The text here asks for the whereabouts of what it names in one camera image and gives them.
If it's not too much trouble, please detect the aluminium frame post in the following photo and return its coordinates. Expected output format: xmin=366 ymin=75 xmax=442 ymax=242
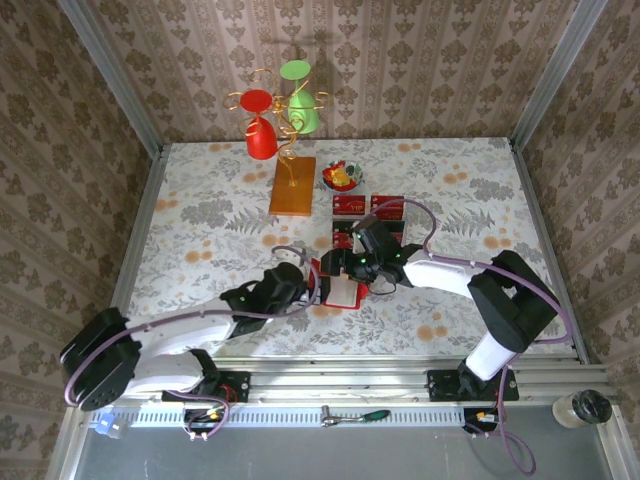
xmin=55 ymin=0 xmax=165 ymax=157
xmin=508 ymin=0 xmax=610 ymax=151

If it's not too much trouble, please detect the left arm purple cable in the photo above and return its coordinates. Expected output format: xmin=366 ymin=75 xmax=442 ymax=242
xmin=65 ymin=244 xmax=321 ymax=444

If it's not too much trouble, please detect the white slotted cable duct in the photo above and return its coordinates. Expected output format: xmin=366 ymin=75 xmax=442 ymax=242
xmin=117 ymin=409 xmax=466 ymax=429

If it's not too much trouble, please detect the red VIP credit card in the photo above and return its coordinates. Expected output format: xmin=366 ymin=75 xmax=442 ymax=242
xmin=332 ymin=194 xmax=367 ymax=218

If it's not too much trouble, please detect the leaf patterned ceramic bowl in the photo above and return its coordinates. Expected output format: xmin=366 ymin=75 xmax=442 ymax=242
xmin=322 ymin=159 xmax=365 ymax=194

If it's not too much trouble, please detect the blue white plastic connector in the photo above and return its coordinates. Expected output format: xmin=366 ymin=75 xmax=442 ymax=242
xmin=91 ymin=410 xmax=132 ymax=442

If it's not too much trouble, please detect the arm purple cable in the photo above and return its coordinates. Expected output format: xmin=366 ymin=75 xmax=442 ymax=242
xmin=367 ymin=198 xmax=574 ymax=476
xmin=65 ymin=244 xmax=321 ymax=444

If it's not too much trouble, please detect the ratchet wrench green handle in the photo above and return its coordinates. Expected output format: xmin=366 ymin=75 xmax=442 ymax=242
xmin=319 ymin=403 xmax=393 ymax=429

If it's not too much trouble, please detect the black wiring junction board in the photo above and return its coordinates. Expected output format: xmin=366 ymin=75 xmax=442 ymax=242
xmin=181 ymin=405 xmax=232 ymax=444
xmin=462 ymin=407 xmax=503 ymax=441

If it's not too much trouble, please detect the aluminium extrusion rail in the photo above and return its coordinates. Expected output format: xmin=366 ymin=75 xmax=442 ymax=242
xmin=69 ymin=355 xmax=616 ymax=416

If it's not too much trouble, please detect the red card holder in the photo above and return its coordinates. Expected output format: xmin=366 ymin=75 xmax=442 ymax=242
xmin=308 ymin=257 xmax=367 ymax=310

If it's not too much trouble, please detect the red wine glass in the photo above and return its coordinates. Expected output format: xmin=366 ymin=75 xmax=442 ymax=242
xmin=239 ymin=88 xmax=279 ymax=161

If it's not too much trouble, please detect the aluminium side rail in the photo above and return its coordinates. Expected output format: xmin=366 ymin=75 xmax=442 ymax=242
xmin=94 ymin=144 xmax=169 ymax=361
xmin=507 ymin=139 xmax=592 ymax=364

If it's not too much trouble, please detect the gold wire rack wooden base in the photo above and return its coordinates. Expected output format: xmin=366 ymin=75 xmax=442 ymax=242
xmin=222 ymin=68 xmax=332 ymax=217

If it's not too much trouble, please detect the floral print tablecloth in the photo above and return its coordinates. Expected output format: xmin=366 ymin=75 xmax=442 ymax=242
xmin=127 ymin=137 xmax=576 ymax=357

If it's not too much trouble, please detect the green wine glass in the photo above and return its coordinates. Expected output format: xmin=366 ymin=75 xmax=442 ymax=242
xmin=278 ymin=59 xmax=322 ymax=135

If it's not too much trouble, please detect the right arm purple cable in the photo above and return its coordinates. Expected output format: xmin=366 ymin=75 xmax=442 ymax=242
xmin=367 ymin=198 xmax=574 ymax=476

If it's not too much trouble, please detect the clear cup black lid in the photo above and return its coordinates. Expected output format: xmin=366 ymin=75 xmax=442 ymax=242
xmin=551 ymin=388 xmax=614 ymax=430

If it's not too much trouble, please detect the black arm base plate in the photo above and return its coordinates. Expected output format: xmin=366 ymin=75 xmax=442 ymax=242
xmin=161 ymin=369 xmax=251 ymax=404
xmin=427 ymin=368 xmax=520 ymax=402

